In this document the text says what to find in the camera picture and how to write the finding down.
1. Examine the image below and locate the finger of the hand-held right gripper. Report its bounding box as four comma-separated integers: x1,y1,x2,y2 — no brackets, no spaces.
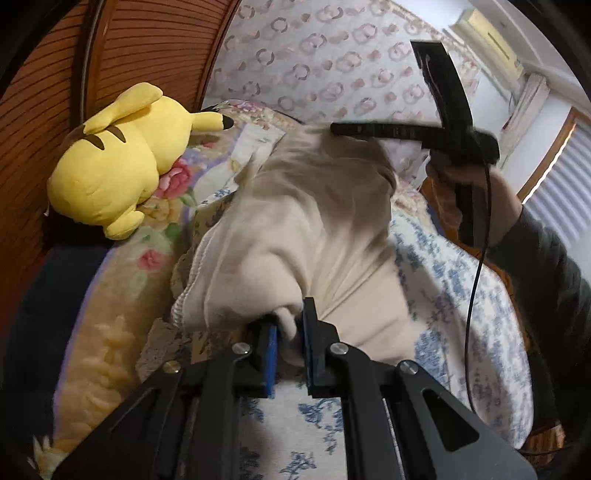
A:
330,120,443,148
410,40,474,134

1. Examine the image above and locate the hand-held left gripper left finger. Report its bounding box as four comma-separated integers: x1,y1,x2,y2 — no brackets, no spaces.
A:
51,316,280,480

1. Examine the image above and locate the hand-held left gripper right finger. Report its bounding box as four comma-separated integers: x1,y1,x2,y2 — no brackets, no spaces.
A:
302,298,539,480

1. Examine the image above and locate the beige printed t-shirt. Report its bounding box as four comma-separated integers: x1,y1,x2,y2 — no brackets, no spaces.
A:
171,122,416,370

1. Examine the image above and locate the person's right forearm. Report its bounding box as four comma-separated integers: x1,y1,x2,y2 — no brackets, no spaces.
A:
485,203,591,439

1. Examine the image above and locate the person's right hand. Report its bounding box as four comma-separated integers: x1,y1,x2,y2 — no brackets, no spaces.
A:
426,157,523,246

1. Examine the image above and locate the wooden sideboard cabinet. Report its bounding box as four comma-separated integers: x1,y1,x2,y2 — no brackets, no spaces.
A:
418,178,462,241

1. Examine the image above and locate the beige tied curtain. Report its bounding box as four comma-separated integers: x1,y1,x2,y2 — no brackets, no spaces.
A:
501,71,550,158

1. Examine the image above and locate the striped window blind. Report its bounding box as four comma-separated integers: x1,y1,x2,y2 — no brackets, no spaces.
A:
522,122,591,250

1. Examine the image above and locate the circle patterned sheer curtain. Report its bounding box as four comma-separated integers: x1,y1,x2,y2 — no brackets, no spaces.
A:
203,0,481,125

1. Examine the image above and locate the blue floral bed cloth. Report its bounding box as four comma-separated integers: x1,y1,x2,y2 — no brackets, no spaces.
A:
136,185,534,480

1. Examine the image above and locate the floral fleece blanket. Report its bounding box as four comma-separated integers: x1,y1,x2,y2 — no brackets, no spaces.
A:
28,99,305,480

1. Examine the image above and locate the dark blue mattress sheet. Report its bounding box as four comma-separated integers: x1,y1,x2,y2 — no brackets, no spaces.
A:
0,244,112,416

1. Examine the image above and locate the wooden louvred wardrobe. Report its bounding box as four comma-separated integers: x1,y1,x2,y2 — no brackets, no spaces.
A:
0,0,241,259

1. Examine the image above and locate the yellow plush toy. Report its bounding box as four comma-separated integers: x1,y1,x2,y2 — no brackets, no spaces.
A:
46,82,236,241

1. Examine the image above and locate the wall air conditioner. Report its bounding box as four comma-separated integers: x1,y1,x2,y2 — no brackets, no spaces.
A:
450,7,525,79

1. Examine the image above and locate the wooden window frame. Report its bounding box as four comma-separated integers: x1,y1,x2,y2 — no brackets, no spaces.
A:
517,108,580,201

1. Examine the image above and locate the black cable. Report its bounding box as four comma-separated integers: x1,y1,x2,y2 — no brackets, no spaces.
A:
464,157,492,416

